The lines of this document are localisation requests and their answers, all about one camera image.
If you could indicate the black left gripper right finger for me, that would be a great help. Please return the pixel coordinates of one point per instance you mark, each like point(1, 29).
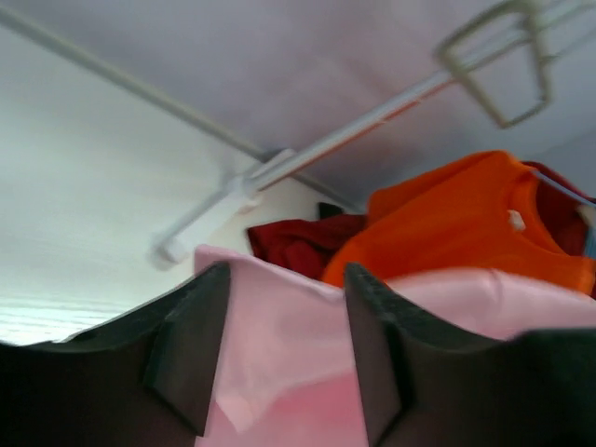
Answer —
point(425, 382)

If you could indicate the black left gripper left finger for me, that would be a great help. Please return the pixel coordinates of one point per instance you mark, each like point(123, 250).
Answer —
point(142, 379)

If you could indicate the pink t shirt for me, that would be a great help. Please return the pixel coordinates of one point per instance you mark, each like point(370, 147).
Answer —
point(286, 373)

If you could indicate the orange t shirt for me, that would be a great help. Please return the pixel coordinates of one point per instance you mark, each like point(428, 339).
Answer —
point(465, 223)

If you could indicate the dark red t shirt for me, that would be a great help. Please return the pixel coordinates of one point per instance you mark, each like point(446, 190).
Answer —
point(302, 247)

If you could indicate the grey velvet hanger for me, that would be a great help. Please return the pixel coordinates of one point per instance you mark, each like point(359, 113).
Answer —
point(502, 58)

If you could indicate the white metal clothes rack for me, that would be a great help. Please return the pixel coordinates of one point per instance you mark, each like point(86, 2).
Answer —
point(242, 192)

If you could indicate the blue wire hanger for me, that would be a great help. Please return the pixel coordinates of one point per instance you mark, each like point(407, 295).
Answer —
point(578, 198)

